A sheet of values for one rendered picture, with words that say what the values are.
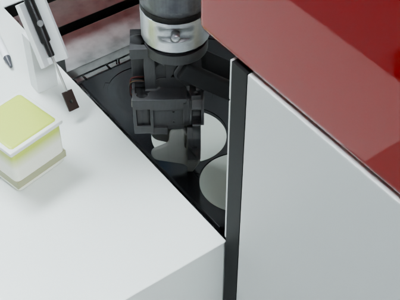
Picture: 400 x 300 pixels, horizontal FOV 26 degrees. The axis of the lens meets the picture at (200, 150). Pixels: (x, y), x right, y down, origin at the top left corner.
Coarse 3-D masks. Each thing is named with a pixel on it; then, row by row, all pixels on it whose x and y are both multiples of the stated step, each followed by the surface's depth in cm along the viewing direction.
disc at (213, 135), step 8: (208, 120) 116; (216, 120) 116; (208, 128) 115; (216, 128) 115; (224, 128) 115; (208, 136) 114; (216, 136) 114; (224, 136) 114; (160, 144) 113; (208, 144) 113; (216, 144) 113; (224, 144) 113; (208, 152) 112; (216, 152) 112; (200, 160) 111
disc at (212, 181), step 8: (216, 160) 111; (224, 160) 111; (208, 168) 110; (216, 168) 110; (224, 168) 110; (200, 176) 109; (208, 176) 109; (216, 176) 109; (224, 176) 109; (200, 184) 108; (208, 184) 108; (216, 184) 108; (224, 184) 108; (208, 192) 107; (216, 192) 107; (224, 192) 107; (208, 200) 106; (216, 200) 106; (224, 200) 106; (224, 208) 105
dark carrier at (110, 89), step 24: (216, 48) 127; (120, 72) 123; (96, 96) 120; (120, 96) 120; (216, 96) 120; (120, 120) 116; (144, 144) 113; (168, 168) 110; (192, 192) 107; (216, 216) 104
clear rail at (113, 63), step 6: (126, 54) 126; (114, 60) 125; (120, 60) 125; (126, 60) 125; (102, 66) 124; (108, 66) 124; (114, 66) 124; (90, 72) 123; (96, 72) 123; (102, 72) 123; (78, 78) 122; (84, 78) 122; (90, 78) 123
